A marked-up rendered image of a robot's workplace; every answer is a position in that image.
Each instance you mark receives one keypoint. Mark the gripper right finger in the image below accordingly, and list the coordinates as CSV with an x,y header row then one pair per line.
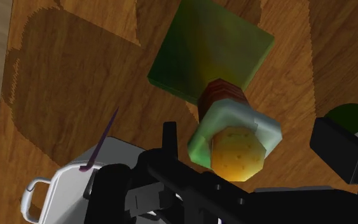
x,y
340,149

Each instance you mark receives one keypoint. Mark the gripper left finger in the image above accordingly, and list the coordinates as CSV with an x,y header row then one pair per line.
x,y
178,173

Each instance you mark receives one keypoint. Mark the dark green round object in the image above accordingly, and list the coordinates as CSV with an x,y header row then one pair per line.
x,y
352,116

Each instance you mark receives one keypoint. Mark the pale green bottle, yellow cap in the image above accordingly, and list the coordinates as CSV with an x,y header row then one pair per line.
x,y
237,152

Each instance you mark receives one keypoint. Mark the thin purple stick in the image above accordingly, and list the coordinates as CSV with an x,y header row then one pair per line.
x,y
99,145

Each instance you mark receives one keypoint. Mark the green flat square box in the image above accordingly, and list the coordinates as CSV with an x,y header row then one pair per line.
x,y
203,49

